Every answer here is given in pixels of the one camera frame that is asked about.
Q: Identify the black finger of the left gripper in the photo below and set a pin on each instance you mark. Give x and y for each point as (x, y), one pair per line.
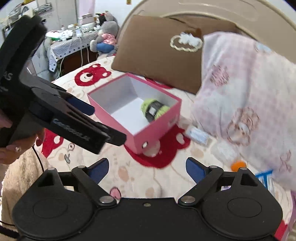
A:
(101, 134)

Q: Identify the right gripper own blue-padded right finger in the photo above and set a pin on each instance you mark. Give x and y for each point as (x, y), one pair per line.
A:
(206, 179)

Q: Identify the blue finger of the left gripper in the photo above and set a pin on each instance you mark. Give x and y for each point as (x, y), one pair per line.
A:
(81, 106)

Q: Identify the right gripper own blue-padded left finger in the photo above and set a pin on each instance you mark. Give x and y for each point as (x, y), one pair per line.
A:
(88, 179)

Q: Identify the small blue-white tissue pack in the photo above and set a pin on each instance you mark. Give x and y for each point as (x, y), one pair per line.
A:
(197, 135)

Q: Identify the person's left hand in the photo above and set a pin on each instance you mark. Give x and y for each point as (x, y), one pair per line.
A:
(12, 152)

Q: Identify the orange makeup sponge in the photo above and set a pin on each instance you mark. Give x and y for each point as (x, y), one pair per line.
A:
(237, 165)

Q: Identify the clear plastic cotton pack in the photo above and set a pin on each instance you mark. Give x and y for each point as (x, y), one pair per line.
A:
(224, 152)

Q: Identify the pink cardboard box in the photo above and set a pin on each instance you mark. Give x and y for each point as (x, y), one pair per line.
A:
(117, 104)

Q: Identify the green yarn ball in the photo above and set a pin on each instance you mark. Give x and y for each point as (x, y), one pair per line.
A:
(153, 109)

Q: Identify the patterned-cloth side table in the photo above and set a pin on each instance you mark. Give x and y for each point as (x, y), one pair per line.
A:
(60, 49)

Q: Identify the blue snack packet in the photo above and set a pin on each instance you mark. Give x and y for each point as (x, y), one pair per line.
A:
(266, 179)

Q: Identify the grey plush doll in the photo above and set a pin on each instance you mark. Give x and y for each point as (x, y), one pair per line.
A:
(106, 39)

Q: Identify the black-haired plush doll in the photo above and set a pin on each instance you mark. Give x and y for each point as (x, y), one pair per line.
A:
(100, 18)

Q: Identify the pink checkered pillow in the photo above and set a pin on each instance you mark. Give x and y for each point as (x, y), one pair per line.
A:
(247, 100)

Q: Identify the white shelf cabinet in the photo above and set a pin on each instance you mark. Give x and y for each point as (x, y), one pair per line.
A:
(55, 15)

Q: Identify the brown cloud pillow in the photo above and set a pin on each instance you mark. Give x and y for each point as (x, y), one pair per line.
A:
(150, 48)

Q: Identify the beige bed headboard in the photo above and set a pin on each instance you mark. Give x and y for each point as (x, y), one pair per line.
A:
(260, 20)

